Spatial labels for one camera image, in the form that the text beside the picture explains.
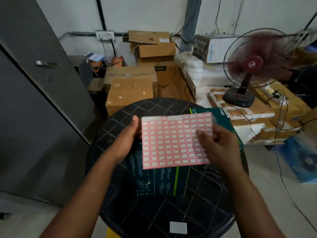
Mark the person's right hand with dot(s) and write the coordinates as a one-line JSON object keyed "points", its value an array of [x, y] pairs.
{"points": [[220, 148]]}

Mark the person's left hand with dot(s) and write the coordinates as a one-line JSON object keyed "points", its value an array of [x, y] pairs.
{"points": [[123, 143]]}

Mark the person's left thumb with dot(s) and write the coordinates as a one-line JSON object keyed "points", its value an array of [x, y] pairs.
{"points": [[135, 125]]}

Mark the person's right thumb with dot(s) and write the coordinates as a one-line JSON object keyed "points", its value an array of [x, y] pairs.
{"points": [[205, 140]]}

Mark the pink bordered label sticker sheet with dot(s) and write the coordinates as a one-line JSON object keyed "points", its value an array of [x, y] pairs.
{"points": [[177, 141]]}

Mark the person's left forearm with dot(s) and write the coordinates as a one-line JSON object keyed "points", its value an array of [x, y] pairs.
{"points": [[84, 195]]}

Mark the person's right forearm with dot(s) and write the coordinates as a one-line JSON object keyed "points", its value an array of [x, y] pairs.
{"points": [[252, 205]]}

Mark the large brown cardboard box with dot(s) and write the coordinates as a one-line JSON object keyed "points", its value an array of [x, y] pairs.
{"points": [[128, 94]]}

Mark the flattened cardboard with white tape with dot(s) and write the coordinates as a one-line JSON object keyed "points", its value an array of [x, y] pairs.
{"points": [[242, 109]]}

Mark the taped brown cardboard box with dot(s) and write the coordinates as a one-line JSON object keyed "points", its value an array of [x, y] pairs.
{"points": [[130, 74]]}

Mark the printed brown cardboard box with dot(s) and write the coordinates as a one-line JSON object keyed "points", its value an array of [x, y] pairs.
{"points": [[167, 79]]}

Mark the dark green product box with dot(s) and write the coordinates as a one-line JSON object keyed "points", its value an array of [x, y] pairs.
{"points": [[158, 180]]}

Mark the black round plastic table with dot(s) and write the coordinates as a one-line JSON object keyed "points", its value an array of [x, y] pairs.
{"points": [[161, 195]]}

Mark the open brown cardboard box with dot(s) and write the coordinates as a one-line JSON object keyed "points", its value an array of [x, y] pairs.
{"points": [[154, 52]]}

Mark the clear plastic bag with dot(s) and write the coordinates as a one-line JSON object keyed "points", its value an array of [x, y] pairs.
{"points": [[189, 64]]}

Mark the blue white paper booklet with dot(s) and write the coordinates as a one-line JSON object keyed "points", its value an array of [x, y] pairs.
{"points": [[96, 56]]}

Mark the yellow cardboard box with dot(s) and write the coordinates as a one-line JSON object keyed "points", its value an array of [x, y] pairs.
{"points": [[284, 101]]}

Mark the flat brown cardboard box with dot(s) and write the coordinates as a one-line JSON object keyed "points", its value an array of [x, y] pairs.
{"points": [[148, 36]]}

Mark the red table fan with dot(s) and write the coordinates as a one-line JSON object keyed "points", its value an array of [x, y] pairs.
{"points": [[255, 64]]}

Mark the white sticker label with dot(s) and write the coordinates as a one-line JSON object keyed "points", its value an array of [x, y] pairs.
{"points": [[178, 227]]}

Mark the white printed carton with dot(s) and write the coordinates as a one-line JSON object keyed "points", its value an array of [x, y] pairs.
{"points": [[214, 48]]}

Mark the blue fan carton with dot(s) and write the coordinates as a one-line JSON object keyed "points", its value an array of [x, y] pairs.
{"points": [[301, 159]]}

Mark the grey metal door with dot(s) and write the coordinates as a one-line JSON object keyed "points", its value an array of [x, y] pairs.
{"points": [[37, 109]]}

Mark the grey vertical pipe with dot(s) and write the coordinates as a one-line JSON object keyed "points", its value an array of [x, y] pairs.
{"points": [[190, 22]]}

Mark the white wall socket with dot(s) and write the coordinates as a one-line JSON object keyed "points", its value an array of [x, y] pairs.
{"points": [[105, 35]]}

